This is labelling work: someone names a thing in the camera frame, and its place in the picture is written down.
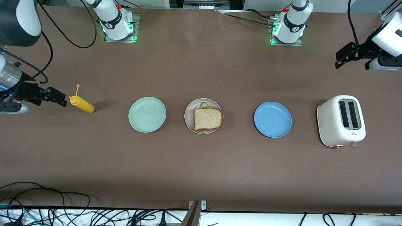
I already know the thin black cable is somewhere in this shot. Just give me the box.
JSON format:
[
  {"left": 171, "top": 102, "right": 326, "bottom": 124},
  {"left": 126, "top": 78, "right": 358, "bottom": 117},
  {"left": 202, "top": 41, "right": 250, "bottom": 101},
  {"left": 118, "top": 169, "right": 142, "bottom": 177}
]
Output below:
[{"left": 217, "top": 9, "right": 279, "bottom": 28}]

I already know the aluminium profile bar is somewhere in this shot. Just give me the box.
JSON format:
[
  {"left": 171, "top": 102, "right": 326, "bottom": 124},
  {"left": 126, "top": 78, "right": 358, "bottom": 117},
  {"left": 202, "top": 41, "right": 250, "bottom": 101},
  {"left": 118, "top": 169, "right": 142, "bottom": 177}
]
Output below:
[{"left": 378, "top": 0, "right": 402, "bottom": 21}]

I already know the metal table clamp bracket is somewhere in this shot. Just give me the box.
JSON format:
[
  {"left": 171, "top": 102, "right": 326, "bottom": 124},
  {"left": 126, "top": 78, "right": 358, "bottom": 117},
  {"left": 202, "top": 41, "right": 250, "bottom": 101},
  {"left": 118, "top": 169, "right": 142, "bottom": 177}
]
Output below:
[{"left": 181, "top": 200, "right": 208, "bottom": 226}]

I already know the blue plate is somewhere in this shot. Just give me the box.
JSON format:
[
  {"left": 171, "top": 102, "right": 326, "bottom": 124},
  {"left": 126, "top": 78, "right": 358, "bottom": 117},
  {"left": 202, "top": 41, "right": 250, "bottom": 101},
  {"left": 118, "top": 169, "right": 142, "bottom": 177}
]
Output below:
[{"left": 254, "top": 101, "right": 292, "bottom": 138}]

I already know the green plate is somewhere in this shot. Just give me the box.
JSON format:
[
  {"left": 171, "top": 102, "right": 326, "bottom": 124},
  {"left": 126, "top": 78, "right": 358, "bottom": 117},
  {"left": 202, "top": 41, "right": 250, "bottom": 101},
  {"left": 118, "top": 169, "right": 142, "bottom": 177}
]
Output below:
[{"left": 128, "top": 97, "right": 167, "bottom": 133}]

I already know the white two-slot toaster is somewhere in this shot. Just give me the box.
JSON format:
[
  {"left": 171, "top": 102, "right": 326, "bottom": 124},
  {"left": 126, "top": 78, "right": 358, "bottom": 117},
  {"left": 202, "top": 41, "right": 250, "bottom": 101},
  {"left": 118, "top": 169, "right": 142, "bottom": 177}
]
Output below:
[{"left": 317, "top": 95, "right": 367, "bottom": 149}]

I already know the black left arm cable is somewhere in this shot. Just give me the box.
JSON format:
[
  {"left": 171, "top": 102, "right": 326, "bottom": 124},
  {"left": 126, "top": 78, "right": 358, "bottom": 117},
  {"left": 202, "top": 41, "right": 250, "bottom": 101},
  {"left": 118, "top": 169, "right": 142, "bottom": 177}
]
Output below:
[{"left": 347, "top": 0, "right": 360, "bottom": 46}]

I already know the black equipment box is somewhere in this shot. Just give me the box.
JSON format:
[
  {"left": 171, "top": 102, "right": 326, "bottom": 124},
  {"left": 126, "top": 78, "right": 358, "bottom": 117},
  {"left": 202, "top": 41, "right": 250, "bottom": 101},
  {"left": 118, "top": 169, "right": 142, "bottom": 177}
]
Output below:
[{"left": 169, "top": 0, "right": 231, "bottom": 10}]

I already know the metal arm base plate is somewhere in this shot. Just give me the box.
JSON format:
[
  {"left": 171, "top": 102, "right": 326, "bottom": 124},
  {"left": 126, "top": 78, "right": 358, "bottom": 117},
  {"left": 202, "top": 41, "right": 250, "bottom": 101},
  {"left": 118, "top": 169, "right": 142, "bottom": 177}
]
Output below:
[
  {"left": 269, "top": 17, "right": 304, "bottom": 47},
  {"left": 104, "top": 13, "right": 141, "bottom": 43}
]

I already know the teal cable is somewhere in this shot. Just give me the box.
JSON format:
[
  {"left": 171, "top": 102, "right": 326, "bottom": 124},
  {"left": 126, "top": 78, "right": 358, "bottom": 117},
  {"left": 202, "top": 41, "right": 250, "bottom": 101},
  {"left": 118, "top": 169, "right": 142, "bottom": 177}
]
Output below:
[{"left": 0, "top": 204, "right": 41, "bottom": 226}]

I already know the yellow mustard squeeze bottle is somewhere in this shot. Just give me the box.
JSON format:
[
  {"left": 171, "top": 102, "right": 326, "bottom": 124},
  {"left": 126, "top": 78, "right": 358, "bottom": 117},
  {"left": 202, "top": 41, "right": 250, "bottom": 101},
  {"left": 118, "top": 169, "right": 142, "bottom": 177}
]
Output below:
[{"left": 69, "top": 84, "right": 95, "bottom": 114}]

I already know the long black looped cable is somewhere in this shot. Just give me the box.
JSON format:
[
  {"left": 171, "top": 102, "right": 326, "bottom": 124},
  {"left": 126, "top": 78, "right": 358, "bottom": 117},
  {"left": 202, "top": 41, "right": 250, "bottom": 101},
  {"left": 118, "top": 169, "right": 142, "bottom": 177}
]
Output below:
[{"left": 0, "top": 181, "right": 92, "bottom": 226}]

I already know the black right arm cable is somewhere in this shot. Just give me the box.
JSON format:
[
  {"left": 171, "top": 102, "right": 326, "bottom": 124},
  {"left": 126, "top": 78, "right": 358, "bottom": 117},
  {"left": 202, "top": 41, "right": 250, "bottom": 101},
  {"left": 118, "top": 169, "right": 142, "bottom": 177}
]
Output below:
[{"left": 0, "top": 0, "right": 97, "bottom": 84}]

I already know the green lettuce leaf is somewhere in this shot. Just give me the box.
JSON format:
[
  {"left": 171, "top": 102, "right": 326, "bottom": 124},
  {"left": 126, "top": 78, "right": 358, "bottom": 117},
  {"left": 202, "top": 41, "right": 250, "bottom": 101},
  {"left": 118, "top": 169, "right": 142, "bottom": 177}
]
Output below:
[{"left": 195, "top": 105, "right": 220, "bottom": 133}]

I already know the beige plate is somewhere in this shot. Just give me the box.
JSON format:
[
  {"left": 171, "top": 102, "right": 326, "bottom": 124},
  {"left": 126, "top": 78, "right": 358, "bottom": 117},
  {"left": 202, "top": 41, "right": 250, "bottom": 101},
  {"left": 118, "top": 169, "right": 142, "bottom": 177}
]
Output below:
[{"left": 184, "top": 98, "right": 223, "bottom": 135}]

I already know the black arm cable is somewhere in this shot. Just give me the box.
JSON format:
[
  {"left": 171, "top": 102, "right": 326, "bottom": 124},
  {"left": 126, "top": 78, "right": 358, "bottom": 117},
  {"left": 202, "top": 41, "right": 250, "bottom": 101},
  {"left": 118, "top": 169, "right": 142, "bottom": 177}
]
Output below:
[
  {"left": 0, "top": 0, "right": 97, "bottom": 84},
  {"left": 347, "top": 0, "right": 360, "bottom": 46}
]

